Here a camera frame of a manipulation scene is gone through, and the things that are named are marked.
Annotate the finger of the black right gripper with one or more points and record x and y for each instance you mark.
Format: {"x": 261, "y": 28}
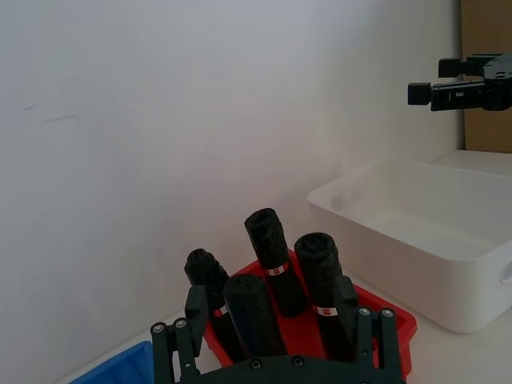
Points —
{"x": 450, "y": 68}
{"x": 444, "y": 98}

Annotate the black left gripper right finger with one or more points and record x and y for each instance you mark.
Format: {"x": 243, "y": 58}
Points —
{"x": 346, "y": 304}

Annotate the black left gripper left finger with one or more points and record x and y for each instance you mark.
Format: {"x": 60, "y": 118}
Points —
{"x": 196, "y": 312}

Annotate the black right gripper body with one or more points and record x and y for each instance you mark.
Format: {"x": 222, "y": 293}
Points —
{"x": 500, "y": 84}

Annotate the black bag roll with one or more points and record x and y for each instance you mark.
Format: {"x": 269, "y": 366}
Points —
{"x": 318, "y": 264}
{"x": 270, "y": 244}
{"x": 252, "y": 316}
{"x": 208, "y": 272}

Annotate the red plastic tray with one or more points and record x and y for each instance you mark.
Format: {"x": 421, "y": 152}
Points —
{"x": 306, "y": 332}

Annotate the brown board panel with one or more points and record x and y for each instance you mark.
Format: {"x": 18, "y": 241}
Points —
{"x": 486, "y": 24}

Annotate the white plastic bin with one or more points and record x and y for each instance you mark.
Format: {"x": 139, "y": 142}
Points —
{"x": 412, "y": 256}

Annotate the blue plastic bin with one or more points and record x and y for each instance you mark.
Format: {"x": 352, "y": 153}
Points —
{"x": 120, "y": 366}

